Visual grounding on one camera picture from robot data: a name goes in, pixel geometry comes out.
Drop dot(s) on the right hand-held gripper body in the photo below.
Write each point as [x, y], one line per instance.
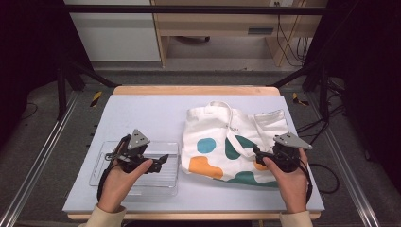
[288, 140]

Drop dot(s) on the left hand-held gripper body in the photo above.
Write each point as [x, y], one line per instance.
[137, 140]

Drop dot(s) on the clear plastic tray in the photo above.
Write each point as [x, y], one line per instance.
[167, 176]

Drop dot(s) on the white spotted tote bag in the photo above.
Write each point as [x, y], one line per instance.
[214, 126]

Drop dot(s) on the person's left hand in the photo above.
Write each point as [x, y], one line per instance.
[115, 186]

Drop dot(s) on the person's right hand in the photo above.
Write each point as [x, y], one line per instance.
[293, 189]

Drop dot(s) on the yellow-black tape piece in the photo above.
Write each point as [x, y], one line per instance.
[96, 99]
[298, 100]

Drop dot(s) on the wooden table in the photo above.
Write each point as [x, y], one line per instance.
[195, 90]

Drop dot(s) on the white cabinet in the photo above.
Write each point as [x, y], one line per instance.
[116, 34]

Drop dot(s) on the wooden desk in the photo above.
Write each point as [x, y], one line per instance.
[217, 23]

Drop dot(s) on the aluminium floor rail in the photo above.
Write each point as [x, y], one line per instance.
[41, 154]
[343, 157]

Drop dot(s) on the black frame leg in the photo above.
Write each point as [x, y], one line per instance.
[324, 94]
[62, 91]

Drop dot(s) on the black horizontal frame bar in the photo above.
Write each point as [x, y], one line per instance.
[189, 9]

